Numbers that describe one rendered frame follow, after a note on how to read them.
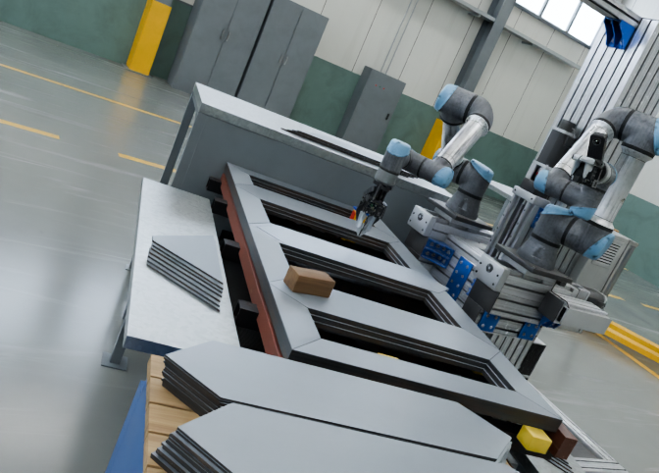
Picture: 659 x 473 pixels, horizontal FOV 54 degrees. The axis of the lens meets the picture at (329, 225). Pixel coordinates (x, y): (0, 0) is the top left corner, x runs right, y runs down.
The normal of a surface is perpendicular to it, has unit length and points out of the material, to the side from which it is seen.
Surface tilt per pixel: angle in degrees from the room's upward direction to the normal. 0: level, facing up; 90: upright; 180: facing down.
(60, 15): 90
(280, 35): 90
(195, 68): 90
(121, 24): 90
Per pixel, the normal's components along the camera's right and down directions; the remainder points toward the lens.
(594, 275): 0.40, 0.40
